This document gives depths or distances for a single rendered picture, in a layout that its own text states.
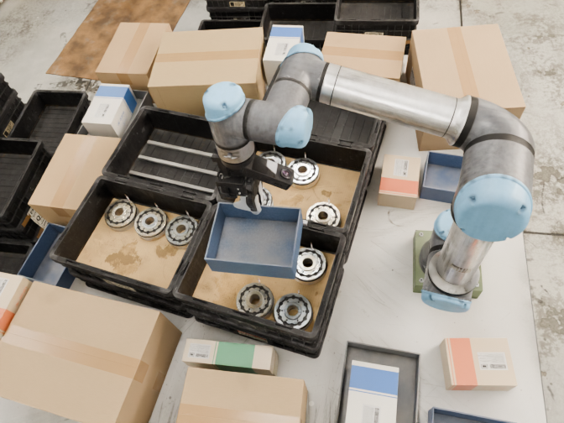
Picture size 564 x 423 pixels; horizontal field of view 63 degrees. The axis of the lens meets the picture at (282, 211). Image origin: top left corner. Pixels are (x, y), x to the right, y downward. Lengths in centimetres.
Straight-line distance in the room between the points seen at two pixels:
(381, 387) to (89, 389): 73
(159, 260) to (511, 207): 99
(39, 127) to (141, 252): 138
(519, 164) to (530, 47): 251
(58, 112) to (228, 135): 193
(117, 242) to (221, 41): 86
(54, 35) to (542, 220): 342
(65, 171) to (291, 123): 108
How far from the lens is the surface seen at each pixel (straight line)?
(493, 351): 137
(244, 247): 111
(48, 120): 271
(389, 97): 88
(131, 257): 147
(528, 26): 348
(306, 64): 89
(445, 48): 179
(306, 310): 125
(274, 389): 121
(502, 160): 84
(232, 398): 122
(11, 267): 243
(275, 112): 81
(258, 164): 95
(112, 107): 186
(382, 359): 138
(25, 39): 407
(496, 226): 84
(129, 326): 131
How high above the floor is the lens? 204
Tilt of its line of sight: 59 degrees down
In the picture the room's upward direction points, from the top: 12 degrees counter-clockwise
